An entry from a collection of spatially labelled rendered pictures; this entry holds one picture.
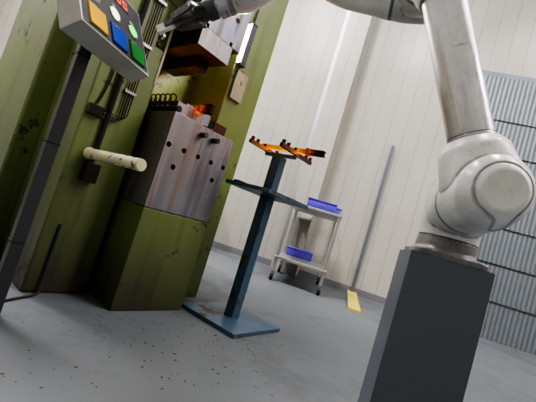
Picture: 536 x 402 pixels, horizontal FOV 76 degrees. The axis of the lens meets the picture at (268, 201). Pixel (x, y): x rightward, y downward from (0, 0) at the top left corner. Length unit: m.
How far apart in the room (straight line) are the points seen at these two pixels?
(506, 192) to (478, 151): 0.11
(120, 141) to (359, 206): 3.71
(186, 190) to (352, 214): 3.46
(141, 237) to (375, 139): 4.00
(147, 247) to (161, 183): 0.30
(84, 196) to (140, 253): 0.34
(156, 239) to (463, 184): 1.28
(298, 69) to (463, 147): 4.81
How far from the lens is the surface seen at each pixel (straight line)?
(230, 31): 1.95
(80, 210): 1.71
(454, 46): 0.97
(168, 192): 1.64
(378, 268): 4.88
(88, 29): 1.27
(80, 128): 1.66
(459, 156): 0.86
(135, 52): 1.43
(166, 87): 2.25
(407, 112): 5.27
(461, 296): 1.01
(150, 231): 1.64
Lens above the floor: 0.55
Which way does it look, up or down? 4 degrees up
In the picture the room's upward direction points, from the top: 17 degrees clockwise
